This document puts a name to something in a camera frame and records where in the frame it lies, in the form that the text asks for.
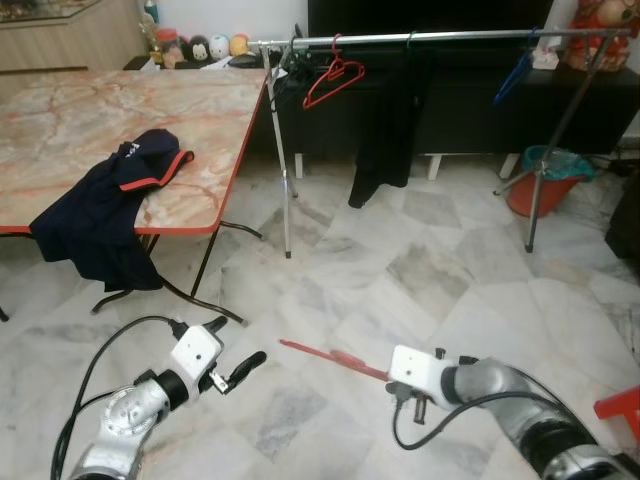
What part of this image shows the silver metal clothes rack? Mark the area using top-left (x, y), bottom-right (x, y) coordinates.
top-left (248, 25), bottom-right (636, 259)

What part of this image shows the black TV cabinet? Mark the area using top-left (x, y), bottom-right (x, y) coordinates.
top-left (125, 55), bottom-right (640, 161)

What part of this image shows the red laughing Buddha statue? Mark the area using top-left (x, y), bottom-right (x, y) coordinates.
top-left (568, 0), bottom-right (640, 73)

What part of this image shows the red plastic bucket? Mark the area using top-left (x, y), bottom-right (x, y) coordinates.
top-left (505, 170), bottom-right (586, 219)

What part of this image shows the navy shirt red trim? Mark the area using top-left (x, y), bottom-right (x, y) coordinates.
top-left (28, 128), bottom-right (196, 293)

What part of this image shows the black white round plush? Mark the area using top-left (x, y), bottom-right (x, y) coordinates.
top-left (188, 35), bottom-right (211, 63)

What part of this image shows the light wooden sideboard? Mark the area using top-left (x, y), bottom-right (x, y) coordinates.
top-left (0, 0), bottom-right (146, 76)

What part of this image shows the black clothes hanger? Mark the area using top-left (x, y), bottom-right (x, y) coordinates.
top-left (268, 45), bottom-right (303, 111)

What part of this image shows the marble top folding table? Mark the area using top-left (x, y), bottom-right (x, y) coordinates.
top-left (0, 68), bottom-right (271, 326)

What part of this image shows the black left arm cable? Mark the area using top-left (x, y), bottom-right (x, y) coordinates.
top-left (50, 315), bottom-right (191, 471)

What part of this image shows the black flat screen television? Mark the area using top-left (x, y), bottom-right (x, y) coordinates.
top-left (307, 0), bottom-right (556, 41)

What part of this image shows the white pink tissue pack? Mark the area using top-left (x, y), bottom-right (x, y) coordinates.
top-left (530, 45), bottom-right (561, 71)

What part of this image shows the coral pink clothes hanger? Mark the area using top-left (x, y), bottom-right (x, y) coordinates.
top-left (278, 338), bottom-right (393, 383)

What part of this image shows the red clothes hanger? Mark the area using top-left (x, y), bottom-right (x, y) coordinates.
top-left (302, 35), bottom-right (366, 111)

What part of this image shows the red plastic stool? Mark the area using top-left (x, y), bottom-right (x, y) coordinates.
top-left (595, 388), bottom-right (640, 451)

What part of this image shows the blue clothes hanger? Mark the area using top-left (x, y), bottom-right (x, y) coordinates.
top-left (492, 30), bottom-right (541, 106)

